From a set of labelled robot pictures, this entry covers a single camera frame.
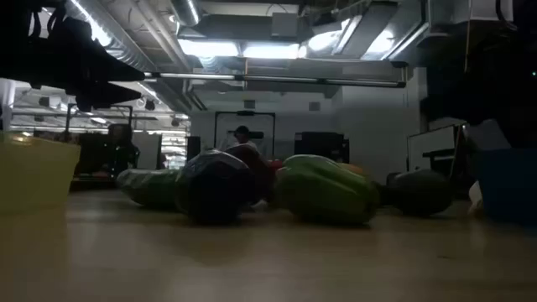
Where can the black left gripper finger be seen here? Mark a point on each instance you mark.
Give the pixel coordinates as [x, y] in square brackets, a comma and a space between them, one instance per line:
[109, 69]
[100, 96]

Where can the green cucumber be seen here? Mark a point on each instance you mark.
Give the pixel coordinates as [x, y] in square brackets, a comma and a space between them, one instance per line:
[147, 186]

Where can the dark purple eggplant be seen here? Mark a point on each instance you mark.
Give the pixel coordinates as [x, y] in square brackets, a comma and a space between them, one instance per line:
[214, 189]

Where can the red strawberry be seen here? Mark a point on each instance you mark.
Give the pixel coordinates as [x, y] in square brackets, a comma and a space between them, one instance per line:
[275, 165]

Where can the large green bell pepper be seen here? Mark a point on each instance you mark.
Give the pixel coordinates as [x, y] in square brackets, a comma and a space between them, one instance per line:
[323, 189]

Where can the orange fruit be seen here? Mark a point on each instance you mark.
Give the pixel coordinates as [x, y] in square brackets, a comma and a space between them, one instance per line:
[352, 168]

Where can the green round fruit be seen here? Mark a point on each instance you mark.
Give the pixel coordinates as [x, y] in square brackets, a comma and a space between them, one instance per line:
[419, 193]

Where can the person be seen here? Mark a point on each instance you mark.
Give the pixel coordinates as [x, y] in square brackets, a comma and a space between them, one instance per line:
[121, 147]
[242, 133]

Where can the white cabinet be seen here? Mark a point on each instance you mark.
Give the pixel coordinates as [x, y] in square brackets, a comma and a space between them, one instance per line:
[149, 151]

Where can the yellow plastic basket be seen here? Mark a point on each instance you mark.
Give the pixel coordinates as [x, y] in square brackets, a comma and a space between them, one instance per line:
[33, 176]

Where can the bright ceiling light panel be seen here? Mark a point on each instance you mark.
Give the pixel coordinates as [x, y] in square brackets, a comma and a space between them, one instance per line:
[268, 51]

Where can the long ceiling light bar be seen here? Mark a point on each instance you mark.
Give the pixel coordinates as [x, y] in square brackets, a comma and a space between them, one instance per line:
[277, 78]

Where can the dark red round vegetable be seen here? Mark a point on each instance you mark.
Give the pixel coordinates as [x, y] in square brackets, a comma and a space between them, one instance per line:
[260, 176]

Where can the grey ceiling box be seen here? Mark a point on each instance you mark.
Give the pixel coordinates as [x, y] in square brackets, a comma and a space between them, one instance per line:
[284, 25]

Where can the black cabinet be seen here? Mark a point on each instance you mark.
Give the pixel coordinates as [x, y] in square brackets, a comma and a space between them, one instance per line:
[321, 144]

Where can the white board panel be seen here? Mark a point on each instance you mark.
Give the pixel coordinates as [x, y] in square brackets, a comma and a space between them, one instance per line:
[430, 144]

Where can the grey tilted panel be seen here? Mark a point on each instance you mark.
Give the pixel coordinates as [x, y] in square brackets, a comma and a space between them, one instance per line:
[486, 136]

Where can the blue plastic basket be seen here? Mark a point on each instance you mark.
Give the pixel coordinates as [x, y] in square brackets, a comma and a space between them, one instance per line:
[509, 184]

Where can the silver ribbed ventilation duct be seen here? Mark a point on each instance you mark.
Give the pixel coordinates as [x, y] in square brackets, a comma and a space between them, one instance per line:
[121, 46]

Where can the silver round duct pipe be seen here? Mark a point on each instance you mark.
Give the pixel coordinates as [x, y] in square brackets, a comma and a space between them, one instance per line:
[186, 12]

